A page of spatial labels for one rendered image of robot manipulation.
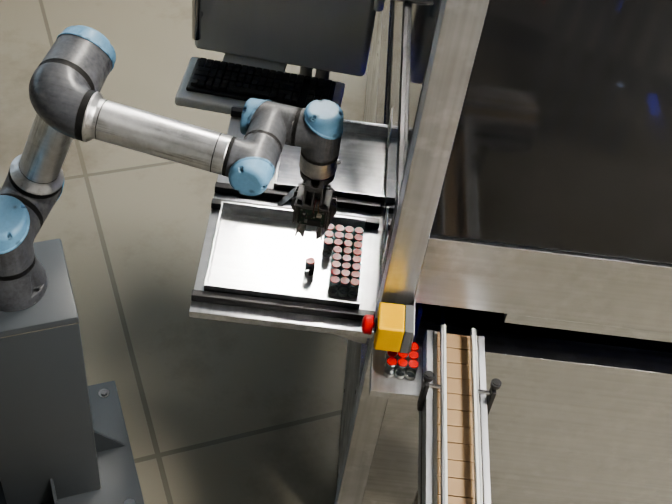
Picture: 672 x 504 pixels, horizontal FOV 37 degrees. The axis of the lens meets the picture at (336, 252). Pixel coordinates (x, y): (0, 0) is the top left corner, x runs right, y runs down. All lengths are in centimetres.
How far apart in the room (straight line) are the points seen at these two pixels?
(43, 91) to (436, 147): 72
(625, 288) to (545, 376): 33
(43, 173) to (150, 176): 155
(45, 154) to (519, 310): 103
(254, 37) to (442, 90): 129
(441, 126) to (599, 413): 94
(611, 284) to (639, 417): 48
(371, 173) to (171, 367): 102
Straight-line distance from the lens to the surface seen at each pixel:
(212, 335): 326
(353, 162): 255
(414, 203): 187
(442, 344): 209
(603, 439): 252
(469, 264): 200
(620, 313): 214
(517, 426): 246
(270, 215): 238
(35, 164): 222
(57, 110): 191
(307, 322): 219
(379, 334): 202
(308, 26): 287
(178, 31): 444
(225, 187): 243
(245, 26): 291
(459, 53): 166
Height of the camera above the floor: 259
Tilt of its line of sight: 47 degrees down
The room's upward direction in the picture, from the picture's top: 9 degrees clockwise
